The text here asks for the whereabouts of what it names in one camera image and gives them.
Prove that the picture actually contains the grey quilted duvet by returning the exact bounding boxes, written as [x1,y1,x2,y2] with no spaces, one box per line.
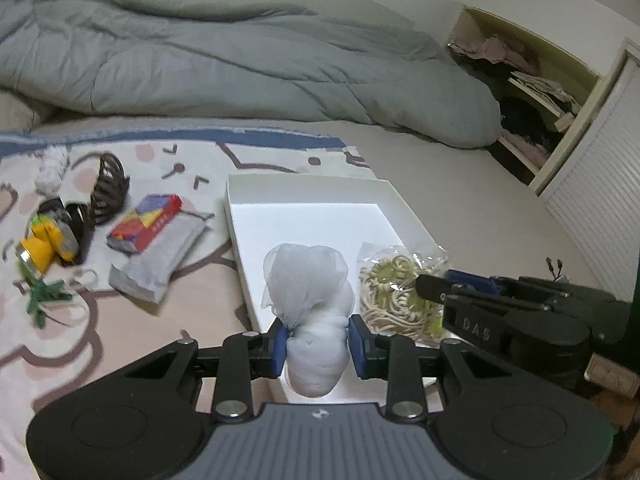
[1,0,502,148]

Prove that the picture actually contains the bag of rubber bands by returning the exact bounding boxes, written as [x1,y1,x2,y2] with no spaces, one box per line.
[358,243,449,348]

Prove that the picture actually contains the white shallow cardboard tray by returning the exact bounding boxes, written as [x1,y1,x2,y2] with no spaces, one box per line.
[226,173,452,406]

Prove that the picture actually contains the yellow headlamp with black strap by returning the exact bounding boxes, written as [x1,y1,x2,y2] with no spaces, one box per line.
[15,197,94,281]

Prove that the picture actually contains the white louvered wardrobe door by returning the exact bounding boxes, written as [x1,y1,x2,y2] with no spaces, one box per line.
[532,39,639,301]

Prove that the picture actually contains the grey foil sachet packet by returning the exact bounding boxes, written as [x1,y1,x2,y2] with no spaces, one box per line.
[108,212,208,304]

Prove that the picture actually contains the white mesh bundle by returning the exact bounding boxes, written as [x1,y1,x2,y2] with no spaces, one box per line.
[262,244,355,398]

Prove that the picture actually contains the brown plastic hair claw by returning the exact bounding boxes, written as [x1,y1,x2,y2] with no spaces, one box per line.
[89,152,130,226]

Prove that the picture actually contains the colourful card box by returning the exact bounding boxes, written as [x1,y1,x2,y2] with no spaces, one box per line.
[106,194,182,255]

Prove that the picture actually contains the open wardrobe shelf with clothes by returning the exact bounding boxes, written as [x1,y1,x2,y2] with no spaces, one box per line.
[447,6,604,194]

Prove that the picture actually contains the beige fluffy pillow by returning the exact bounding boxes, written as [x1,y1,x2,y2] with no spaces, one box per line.
[0,89,55,132]

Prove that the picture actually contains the green plastic clothes pegs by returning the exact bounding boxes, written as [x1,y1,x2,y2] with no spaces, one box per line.
[26,280,82,330]

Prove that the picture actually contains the white sock bundle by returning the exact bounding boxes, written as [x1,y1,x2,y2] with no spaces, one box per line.
[34,145,70,196]

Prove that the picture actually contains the cartoon bear print blanket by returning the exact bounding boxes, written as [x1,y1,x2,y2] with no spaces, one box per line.
[1,127,371,479]

